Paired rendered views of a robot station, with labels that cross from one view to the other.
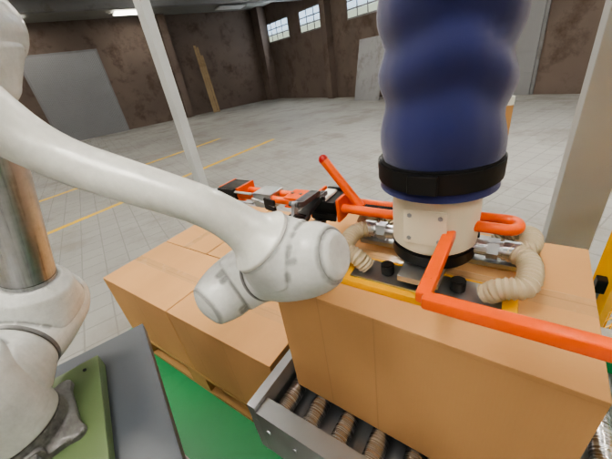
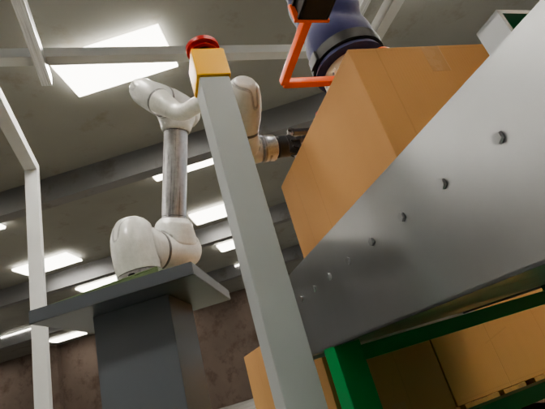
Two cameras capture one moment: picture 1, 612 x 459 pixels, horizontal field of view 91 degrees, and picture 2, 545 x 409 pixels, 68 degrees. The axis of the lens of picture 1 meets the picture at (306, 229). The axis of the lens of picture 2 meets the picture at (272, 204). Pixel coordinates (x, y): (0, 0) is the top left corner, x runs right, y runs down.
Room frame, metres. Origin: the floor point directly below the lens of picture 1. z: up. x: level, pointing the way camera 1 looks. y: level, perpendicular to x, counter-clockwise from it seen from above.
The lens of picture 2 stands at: (-0.50, -0.51, 0.38)
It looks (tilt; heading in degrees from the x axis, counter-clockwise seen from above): 22 degrees up; 31
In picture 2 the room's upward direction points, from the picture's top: 17 degrees counter-clockwise
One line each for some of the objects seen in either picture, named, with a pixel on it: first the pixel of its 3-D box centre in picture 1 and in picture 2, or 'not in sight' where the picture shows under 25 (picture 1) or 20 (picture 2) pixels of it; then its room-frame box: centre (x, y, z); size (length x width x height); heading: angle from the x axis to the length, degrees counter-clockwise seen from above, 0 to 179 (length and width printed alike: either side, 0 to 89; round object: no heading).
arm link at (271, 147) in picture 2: not in sight; (268, 148); (0.53, 0.07, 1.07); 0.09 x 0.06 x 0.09; 52
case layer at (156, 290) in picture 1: (251, 280); (376, 357); (1.42, 0.36, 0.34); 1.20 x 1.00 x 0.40; 52
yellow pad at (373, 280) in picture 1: (420, 280); not in sight; (0.48, -0.22, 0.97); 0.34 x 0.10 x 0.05; 52
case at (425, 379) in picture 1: (420, 327); (396, 187); (0.55, -0.26, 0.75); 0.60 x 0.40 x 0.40; 51
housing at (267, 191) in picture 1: (269, 197); not in sight; (0.84, 0.09, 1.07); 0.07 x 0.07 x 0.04; 52
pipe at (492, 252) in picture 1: (433, 241); not in sight; (0.55, -0.28, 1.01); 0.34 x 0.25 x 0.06; 52
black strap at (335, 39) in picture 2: (437, 164); (345, 60); (0.55, -0.27, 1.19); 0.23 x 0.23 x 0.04
